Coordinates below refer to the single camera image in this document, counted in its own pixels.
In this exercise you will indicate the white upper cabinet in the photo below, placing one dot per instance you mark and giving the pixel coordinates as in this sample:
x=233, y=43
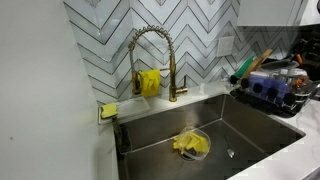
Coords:
x=266, y=11

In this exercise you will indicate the white lidded container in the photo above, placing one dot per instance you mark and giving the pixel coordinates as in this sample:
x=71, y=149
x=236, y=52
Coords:
x=300, y=72

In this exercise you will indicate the white sponge tray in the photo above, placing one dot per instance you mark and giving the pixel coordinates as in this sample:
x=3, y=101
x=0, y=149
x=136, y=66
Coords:
x=133, y=106

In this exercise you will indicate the crumpled yellow cloth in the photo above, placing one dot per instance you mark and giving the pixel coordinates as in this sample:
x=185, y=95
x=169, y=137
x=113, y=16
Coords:
x=190, y=141

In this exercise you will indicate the white wall outlet plate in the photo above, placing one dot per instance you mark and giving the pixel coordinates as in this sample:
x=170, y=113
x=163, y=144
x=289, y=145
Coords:
x=225, y=46

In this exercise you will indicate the metal dish rack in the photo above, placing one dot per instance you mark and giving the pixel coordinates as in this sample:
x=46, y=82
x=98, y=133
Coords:
x=260, y=105

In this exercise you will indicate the green plastic board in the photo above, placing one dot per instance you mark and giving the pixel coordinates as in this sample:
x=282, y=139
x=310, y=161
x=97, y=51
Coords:
x=245, y=66

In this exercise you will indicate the clear jar orange label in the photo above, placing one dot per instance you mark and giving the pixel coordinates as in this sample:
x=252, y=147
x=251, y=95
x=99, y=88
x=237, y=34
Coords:
x=300, y=87

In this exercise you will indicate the gold spring faucet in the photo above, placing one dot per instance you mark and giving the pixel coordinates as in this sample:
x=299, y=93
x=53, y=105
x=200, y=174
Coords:
x=172, y=66

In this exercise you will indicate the wooden paddle board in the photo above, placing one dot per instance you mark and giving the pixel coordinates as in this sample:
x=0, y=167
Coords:
x=258, y=60

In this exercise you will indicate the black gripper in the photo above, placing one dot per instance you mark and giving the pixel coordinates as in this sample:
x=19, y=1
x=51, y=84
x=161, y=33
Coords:
x=313, y=48

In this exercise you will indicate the clear bottle white cap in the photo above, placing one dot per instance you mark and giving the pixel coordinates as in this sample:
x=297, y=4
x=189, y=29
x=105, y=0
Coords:
x=284, y=74

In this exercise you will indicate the yellow sponge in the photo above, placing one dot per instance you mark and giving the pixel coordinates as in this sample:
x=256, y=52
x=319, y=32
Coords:
x=109, y=110

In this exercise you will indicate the yellow cloth on faucet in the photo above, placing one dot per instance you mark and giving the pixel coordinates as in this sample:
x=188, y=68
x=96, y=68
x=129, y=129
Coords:
x=149, y=81

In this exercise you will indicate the dark water filter pitcher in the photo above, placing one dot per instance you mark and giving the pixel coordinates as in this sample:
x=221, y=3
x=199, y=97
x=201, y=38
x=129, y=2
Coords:
x=296, y=33

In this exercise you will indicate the clear glass bowl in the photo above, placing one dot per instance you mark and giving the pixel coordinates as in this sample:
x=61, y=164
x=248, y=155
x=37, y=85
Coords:
x=201, y=156

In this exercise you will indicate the metal sink caddy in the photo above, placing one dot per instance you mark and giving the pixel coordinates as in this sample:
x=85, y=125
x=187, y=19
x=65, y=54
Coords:
x=119, y=133

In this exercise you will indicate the stainless steel sink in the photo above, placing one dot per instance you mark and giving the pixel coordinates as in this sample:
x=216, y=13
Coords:
x=253, y=130

